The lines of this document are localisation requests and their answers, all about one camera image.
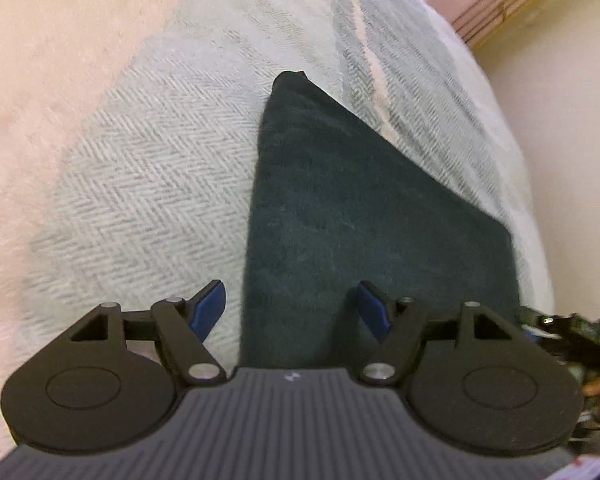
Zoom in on dark blue denim jeans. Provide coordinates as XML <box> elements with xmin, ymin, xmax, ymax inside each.
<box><xmin>239</xmin><ymin>72</ymin><xmax>519</xmax><ymax>368</ymax></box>

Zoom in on pink grey striped bedspread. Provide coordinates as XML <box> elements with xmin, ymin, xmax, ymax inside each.
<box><xmin>0</xmin><ymin>0</ymin><xmax>555</xmax><ymax>458</ymax></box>

